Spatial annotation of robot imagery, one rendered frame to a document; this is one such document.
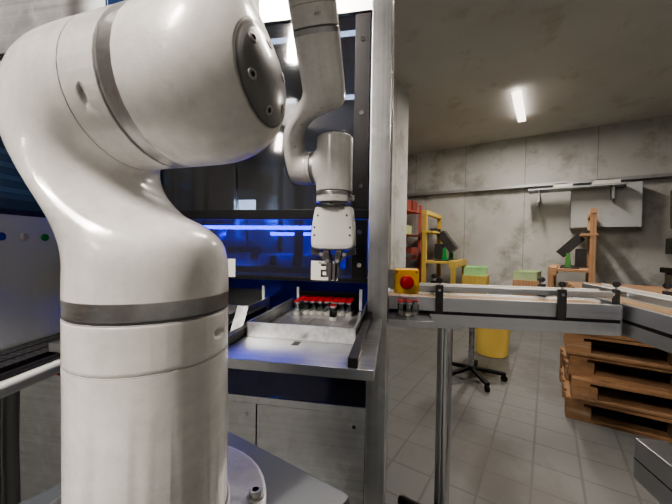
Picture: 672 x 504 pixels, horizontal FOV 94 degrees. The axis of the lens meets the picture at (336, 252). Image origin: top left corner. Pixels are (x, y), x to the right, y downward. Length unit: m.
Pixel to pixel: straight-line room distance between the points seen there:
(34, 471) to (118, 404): 1.58
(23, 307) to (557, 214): 7.79
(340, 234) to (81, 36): 0.55
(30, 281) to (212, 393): 1.04
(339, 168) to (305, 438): 0.84
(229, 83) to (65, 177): 0.15
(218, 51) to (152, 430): 0.25
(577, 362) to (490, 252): 5.48
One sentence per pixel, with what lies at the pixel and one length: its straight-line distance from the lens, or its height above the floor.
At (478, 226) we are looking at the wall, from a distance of 7.99.
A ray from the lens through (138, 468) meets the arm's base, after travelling 0.29.
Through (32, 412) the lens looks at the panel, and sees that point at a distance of 1.76.
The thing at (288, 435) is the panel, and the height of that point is 0.49.
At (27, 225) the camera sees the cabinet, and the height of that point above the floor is 1.14.
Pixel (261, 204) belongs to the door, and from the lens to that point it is 1.06.
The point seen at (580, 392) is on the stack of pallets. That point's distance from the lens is 2.68.
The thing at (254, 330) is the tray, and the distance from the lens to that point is 0.79.
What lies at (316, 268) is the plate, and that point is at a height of 1.03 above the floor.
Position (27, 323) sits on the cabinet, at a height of 0.86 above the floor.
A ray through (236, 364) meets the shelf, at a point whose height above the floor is 0.87.
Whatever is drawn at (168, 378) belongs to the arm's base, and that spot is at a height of 1.01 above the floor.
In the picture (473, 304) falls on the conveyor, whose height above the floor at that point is 0.92.
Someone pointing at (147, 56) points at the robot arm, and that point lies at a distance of 0.25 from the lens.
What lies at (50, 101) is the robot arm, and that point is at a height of 1.20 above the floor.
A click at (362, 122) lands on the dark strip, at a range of 1.03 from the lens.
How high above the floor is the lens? 1.10
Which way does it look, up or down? 1 degrees down
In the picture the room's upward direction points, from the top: 1 degrees clockwise
